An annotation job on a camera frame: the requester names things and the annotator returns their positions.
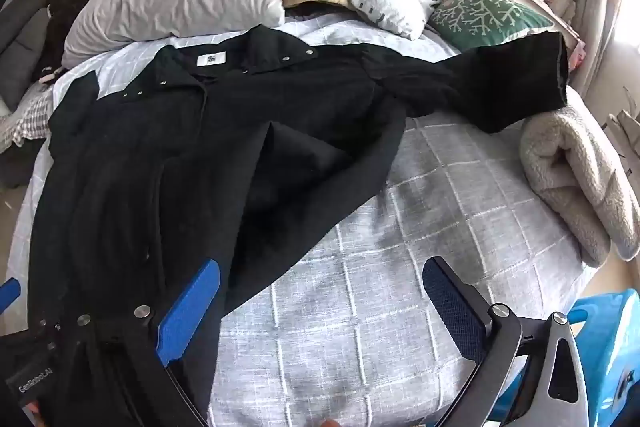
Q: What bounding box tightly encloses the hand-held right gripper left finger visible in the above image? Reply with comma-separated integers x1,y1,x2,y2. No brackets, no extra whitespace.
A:
70,258,222,427

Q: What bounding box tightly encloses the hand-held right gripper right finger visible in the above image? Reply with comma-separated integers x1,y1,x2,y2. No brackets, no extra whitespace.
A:
422,256,591,427

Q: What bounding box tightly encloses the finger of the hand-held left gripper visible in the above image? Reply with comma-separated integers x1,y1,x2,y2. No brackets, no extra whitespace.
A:
0,278,22,315

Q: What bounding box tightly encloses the black jacket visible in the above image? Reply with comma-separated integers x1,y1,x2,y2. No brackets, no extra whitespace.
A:
29,25,571,427

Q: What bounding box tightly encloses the dark grey cloth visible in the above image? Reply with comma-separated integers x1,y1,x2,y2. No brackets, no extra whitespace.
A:
0,139,46,188

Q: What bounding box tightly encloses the blue plastic stool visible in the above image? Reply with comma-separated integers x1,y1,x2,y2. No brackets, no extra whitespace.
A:
487,288,640,427

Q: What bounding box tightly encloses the grey fleece blanket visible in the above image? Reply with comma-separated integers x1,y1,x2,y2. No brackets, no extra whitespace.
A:
519,104,640,268

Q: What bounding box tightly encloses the checked cloth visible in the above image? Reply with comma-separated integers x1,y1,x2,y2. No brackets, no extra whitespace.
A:
0,82,56,148

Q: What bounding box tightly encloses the grey coat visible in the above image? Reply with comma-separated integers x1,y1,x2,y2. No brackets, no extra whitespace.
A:
0,0,61,108

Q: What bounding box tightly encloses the green branch print cushion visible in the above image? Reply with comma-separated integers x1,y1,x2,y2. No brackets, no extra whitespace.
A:
429,0,556,52

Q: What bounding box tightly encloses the black clothing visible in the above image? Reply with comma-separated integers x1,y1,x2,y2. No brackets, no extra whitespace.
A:
32,0,110,82

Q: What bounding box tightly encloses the white pillow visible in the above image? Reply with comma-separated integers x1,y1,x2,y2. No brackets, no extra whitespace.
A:
61,0,287,68

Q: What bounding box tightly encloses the light curtain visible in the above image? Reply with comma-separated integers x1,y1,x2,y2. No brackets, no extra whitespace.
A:
570,0,626,98

